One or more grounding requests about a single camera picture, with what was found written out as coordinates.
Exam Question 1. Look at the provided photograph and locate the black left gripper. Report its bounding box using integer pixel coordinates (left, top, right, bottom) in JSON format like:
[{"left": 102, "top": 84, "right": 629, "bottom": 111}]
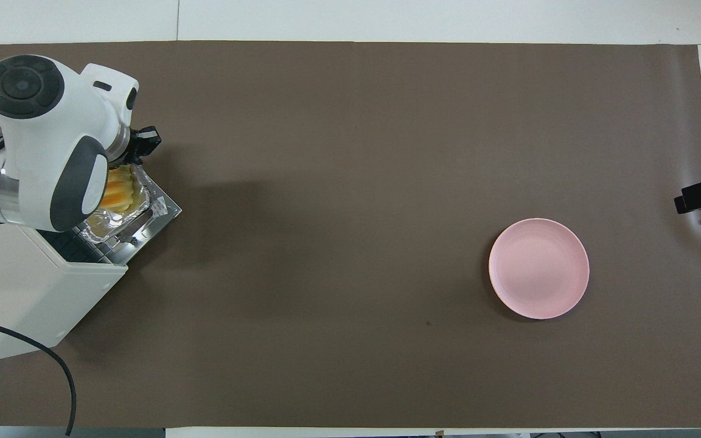
[{"left": 120, "top": 125, "right": 162, "bottom": 169}]

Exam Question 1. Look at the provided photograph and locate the golden ridged bread loaf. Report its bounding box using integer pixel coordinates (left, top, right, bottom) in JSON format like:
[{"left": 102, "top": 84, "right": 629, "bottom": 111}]
[{"left": 100, "top": 165, "right": 144, "bottom": 215}]

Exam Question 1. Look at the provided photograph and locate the aluminium foil tray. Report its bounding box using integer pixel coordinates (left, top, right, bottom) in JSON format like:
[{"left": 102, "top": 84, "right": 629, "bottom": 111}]
[{"left": 77, "top": 163, "right": 156, "bottom": 244}]

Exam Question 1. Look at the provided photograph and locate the white toaster oven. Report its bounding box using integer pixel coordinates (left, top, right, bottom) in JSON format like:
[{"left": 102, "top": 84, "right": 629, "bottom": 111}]
[{"left": 0, "top": 210, "right": 129, "bottom": 364}]

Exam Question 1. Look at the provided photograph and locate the pink round plate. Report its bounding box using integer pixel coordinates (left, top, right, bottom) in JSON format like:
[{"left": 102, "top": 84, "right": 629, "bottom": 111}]
[{"left": 488, "top": 218, "right": 590, "bottom": 320}]

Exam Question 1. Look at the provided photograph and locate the brown table mat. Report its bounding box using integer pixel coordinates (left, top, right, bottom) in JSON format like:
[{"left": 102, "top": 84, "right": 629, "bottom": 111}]
[{"left": 0, "top": 40, "right": 701, "bottom": 428}]

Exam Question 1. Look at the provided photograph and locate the glass oven door silver frame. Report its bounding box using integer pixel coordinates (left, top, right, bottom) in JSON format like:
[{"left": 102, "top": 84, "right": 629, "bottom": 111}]
[{"left": 74, "top": 163, "right": 182, "bottom": 265}]

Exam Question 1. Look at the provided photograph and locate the metal oven wire rack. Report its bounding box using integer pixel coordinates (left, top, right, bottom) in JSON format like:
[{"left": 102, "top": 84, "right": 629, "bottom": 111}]
[{"left": 37, "top": 228, "right": 114, "bottom": 265}]

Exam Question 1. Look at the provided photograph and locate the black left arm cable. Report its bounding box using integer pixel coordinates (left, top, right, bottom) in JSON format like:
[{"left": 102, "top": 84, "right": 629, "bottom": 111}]
[{"left": 0, "top": 315, "right": 77, "bottom": 437}]

